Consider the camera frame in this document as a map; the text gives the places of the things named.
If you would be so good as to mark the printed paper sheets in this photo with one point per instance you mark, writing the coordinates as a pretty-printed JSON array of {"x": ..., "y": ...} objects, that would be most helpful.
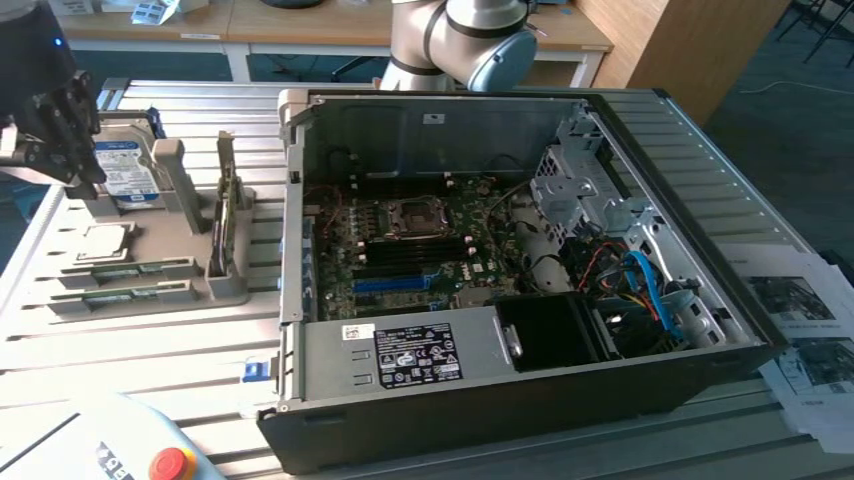
[{"x": 793, "y": 310}]

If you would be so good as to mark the black RAM slot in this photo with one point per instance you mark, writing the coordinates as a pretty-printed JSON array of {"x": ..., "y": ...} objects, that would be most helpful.
[
  {"x": 414, "y": 253},
  {"x": 414, "y": 258},
  {"x": 413, "y": 248},
  {"x": 413, "y": 243}
]

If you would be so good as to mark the grey power supply with label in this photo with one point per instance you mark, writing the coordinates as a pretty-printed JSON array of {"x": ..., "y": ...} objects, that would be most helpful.
[{"x": 413, "y": 355}]

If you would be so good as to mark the wooden cabinet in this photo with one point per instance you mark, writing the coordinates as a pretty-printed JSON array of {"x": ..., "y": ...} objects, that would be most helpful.
[{"x": 687, "y": 45}]

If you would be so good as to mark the metal disk bay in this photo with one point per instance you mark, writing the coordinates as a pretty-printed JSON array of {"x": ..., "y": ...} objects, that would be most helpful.
[{"x": 573, "y": 195}]

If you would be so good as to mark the metal CPU socket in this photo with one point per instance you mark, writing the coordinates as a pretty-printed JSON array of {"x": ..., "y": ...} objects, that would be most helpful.
[{"x": 414, "y": 216}]

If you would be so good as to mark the wooden desk with white frame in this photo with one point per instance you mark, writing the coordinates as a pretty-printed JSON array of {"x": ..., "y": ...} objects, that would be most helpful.
[{"x": 286, "y": 27}]

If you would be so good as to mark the grey teach pendant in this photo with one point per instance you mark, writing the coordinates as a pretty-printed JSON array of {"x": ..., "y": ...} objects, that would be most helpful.
[{"x": 73, "y": 440}]

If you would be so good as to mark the black expansion slot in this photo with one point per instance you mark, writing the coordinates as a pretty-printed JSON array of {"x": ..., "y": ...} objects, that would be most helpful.
[{"x": 382, "y": 273}]

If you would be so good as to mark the blue expansion slot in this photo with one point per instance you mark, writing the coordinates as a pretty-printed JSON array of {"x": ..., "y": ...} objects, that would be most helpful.
[{"x": 389, "y": 285}]

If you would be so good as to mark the graphics card with metal bracket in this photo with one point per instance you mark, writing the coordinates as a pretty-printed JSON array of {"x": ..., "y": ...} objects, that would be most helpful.
[{"x": 225, "y": 215}]

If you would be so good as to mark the green RAM stick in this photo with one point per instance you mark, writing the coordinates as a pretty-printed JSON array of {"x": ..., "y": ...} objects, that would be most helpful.
[
  {"x": 126, "y": 270},
  {"x": 120, "y": 294}
]

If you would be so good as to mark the white boxes on desk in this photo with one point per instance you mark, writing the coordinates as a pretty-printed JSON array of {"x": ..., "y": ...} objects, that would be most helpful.
[{"x": 142, "y": 10}]

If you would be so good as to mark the silver CPU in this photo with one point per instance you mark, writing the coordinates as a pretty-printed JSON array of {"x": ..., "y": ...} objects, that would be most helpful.
[{"x": 102, "y": 243}]

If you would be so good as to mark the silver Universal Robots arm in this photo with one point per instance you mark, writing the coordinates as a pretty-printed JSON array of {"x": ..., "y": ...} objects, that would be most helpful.
[{"x": 460, "y": 40}]

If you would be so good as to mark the small blue clip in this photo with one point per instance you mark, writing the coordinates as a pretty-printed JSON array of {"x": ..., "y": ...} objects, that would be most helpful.
[{"x": 256, "y": 371}]

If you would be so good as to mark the black open PC case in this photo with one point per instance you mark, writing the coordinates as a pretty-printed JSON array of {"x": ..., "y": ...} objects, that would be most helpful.
[{"x": 507, "y": 400}]

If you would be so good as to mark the grey parts rack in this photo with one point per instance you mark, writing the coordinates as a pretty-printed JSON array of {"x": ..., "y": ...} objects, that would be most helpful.
[{"x": 166, "y": 295}]

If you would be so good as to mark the hard disk with blue label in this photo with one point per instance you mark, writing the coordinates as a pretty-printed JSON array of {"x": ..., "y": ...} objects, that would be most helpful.
[{"x": 129, "y": 172}]

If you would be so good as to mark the green motherboard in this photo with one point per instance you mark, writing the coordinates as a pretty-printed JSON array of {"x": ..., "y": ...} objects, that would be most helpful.
[{"x": 413, "y": 280}]

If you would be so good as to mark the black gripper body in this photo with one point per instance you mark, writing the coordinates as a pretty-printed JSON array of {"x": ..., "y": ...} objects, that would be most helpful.
[{"x": 29, "y": 55}]

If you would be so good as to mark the black chair legs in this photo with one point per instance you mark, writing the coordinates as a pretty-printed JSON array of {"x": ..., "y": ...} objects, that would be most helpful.
[{"x": 823, "y": 30}]

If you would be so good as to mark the red emergency stop button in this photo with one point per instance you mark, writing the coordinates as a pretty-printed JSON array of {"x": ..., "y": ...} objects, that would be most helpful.
[{"x": 169, "y": 465}]

